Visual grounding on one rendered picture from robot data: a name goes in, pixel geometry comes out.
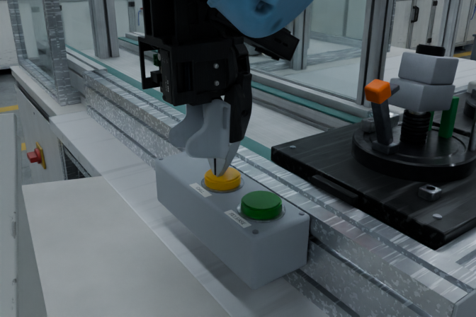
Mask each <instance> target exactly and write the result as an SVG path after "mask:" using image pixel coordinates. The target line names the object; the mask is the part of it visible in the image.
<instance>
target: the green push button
mask: <svg viewBox="0 0 476 317"><path fill-rule="evenodd" d="M281 210H282V200H281V198H279V196H277V195H276V194H274V193H272V192H268V191H262V190H259V191H253V192H249V193H247V194H246V195H245V196H243V198H242V199H241V211H242V212H243V213H244V214H245V215H247V216H248V217H251V218H255V219H270V218H273V217H276V216H278V215H279V214H280V213H281Z"/></svg>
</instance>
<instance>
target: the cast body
mask: <svg viewBox="0 0 476 317"><path fill-rule="evenodd" d="M445 51H446V49H444V47H440V46H435V45H423V44H419V45H417V46H416V52H403V54H402V60H401V63H400V67H399V73H398V77H399V78H391V79H390V83H394V84H397V85H399V88H400V90H398V92H396V93H395V94H394V95H392V96H391V97H389V98H388V99H387V100H388V104H390V105H394V106H397V107H400V108H404V109H408V110H412V111H414V112H428V111H439V110H449V109H450V107H451V102H452V99H453V94H454V90H455V85H453V82H454V78H455V73H456V70H457V67H458V62H459V59H458V58H455V57H447V56H444V54H445Z"/></svg>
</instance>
